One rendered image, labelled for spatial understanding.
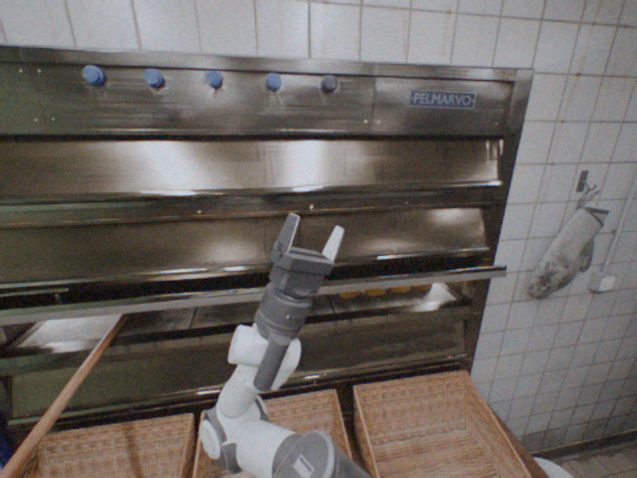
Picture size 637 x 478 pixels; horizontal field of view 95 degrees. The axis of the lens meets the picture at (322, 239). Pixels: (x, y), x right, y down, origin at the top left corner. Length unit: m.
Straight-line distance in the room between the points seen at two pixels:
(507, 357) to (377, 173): 1.17
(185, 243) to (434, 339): 1.11
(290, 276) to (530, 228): 1.19
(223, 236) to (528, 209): 1.19
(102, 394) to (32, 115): 0.96
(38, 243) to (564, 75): 1.83
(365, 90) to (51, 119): 0.91
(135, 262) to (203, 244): 0.22
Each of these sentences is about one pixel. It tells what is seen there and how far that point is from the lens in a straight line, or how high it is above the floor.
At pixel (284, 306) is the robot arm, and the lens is 0.50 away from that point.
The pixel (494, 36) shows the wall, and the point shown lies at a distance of 1.28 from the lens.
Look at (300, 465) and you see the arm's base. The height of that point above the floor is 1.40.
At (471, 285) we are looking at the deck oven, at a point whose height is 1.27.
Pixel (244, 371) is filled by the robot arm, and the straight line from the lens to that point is 0.65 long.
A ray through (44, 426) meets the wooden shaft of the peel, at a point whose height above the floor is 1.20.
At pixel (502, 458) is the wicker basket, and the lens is 1.62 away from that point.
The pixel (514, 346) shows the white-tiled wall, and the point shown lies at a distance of 1.79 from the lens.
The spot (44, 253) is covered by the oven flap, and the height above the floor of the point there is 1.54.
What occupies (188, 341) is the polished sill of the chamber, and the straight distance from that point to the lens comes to 1.26.
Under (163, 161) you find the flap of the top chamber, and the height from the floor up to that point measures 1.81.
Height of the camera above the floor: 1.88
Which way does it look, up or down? 19 degrees down
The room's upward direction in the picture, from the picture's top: straight up
